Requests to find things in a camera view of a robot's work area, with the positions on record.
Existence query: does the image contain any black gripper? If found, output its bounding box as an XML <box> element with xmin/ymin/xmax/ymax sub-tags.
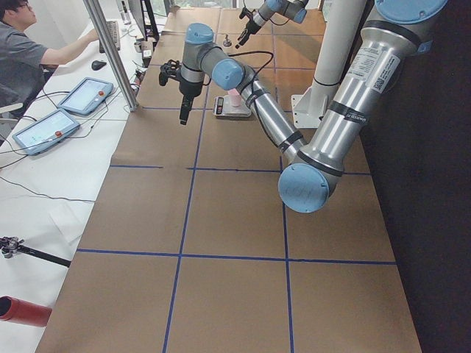
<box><xmin>178</xmin><ymin>69</ymin><xmax>205</xmax><ymax>125</ymax></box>
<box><xmin>235</xmin><ymin>13</ymin><xmax>263</xmax><ymax>49</ymax></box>

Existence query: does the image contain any glass sauce dispenser bottle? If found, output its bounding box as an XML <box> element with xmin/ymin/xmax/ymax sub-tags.
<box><xmin>222</xmin><ymin>34</ymin><xmax>232</xmax><ymax>48</ymax></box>

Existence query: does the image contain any pink plastic cup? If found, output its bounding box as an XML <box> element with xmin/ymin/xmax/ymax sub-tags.
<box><xmin>227</xmin><ymin>88</ymin><xmax>241</xmax><ymax>107</ymax></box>

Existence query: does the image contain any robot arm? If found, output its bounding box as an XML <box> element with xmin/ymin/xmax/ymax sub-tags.
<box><xmin>236</xmin><ymin>0</ymin><xmax>366</xmax><ymax>87</ymax></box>
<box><xmin>176</xmin><ymin>1</ymin><xmax>445</xmax><ymax>213</ymax></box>

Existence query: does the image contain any digital kitchen scale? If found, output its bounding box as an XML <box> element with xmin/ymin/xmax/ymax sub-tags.
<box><xmin>213</xmin><ymin>95</ymin><xmax>252</xmax><ymax>119</ymax></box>

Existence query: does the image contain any far blue teach pendant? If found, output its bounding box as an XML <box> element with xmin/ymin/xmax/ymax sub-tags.
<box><xmin>57</xmin><ymin>77</ymin><xmax>114</xmax><ymax>116</ymax></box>

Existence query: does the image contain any blue teach pendant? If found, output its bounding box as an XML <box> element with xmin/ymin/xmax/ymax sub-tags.
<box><xmin>13</xmin><ymin>109</ymin><xmax>80</xmax><ymax>156</ymax></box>
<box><xmin>57</xmin><ymin>77</ymin><xmax>114</xmax><ymax>116</ymax></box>

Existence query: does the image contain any black computer mouse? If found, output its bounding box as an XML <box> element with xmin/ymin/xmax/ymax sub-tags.
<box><xmin>91</xmin><ymin>60</ymin><xmax>107</xmax><ymax>71</ymax></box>

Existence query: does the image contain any black keyboard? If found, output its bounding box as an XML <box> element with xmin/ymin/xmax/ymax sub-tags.
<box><xmin>106</xmin><ymin>20</ymin><xmax>121</xmax><ymax>51</ymax></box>

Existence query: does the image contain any near blue teach pendant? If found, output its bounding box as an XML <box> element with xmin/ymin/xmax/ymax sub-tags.
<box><xmin>13</xmin><ymin>109</ymin><xmax>80</xmax><ymax>156</ymax></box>

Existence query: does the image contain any brown paper table cover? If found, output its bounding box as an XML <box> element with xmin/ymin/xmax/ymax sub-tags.
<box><xmin>38</xmin><ymin>9</ymin><xmax>420</xmax><ymax>352</ymax></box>

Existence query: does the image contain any seated person grey shirt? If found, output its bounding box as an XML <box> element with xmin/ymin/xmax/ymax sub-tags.
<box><xmin>1</xmin><ymin>1</ymin><xmax>98</xmax><ymax>118</ymax></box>

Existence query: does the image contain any black tripod rod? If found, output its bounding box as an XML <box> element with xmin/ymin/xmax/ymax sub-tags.
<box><xmin>1</xmin><ymin>237</ymin><xmax>71</xmax><ymax>268</ymax></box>

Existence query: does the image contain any red cylinder tube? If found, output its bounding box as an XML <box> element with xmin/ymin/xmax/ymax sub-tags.
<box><xmin>1</xmin><ymin>296</ymin><xmax>52</xmax><ymax>327</ymax></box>

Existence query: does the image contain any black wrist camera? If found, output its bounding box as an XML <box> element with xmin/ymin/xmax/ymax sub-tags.
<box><xmin>158</xmin><ymin>60</ymin><xmax>181</xmax><ymax>87</ymax></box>

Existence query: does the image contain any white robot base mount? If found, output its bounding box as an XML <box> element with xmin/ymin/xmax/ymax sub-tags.
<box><xmin>291</xmin><ymin>88</ymin><xmax>329</xmax><ymax>129</ymax></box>

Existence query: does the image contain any aluminium frame post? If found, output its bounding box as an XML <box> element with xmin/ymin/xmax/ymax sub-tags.
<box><xmin>83</xmin><ymin>0</ymin><xmax>138</xmax><ymax>112</ymax></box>

